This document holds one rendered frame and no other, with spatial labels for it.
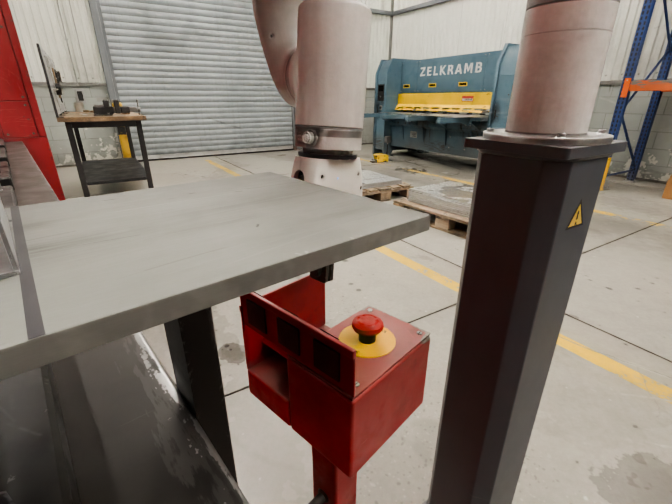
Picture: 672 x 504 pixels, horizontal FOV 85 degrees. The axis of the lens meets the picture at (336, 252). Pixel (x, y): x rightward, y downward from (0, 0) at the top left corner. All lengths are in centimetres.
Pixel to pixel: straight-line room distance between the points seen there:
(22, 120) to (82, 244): 217
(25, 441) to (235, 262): 15
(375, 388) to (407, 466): 93
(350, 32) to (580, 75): 36
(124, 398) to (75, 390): 4
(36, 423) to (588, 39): 71
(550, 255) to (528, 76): 28
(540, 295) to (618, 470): 96
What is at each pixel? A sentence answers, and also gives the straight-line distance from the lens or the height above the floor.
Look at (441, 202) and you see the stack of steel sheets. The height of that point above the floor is 21.
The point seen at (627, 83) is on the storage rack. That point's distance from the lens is 570.
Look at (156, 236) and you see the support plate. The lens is 20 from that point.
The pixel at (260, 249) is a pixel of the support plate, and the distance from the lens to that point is 17.
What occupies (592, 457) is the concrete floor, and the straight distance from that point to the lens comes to 158.
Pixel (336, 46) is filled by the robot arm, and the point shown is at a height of 111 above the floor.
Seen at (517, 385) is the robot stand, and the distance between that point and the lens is 81.
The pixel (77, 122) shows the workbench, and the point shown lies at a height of 85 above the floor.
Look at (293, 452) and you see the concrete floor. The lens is 137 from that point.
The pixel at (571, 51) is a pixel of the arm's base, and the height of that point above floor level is 112.
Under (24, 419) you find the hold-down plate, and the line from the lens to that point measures 27.
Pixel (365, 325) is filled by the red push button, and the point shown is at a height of 81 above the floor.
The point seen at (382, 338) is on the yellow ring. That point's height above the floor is 78.
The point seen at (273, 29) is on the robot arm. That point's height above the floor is 114.
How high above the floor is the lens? 106
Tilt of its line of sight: 23 degrees down
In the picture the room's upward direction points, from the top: straight up
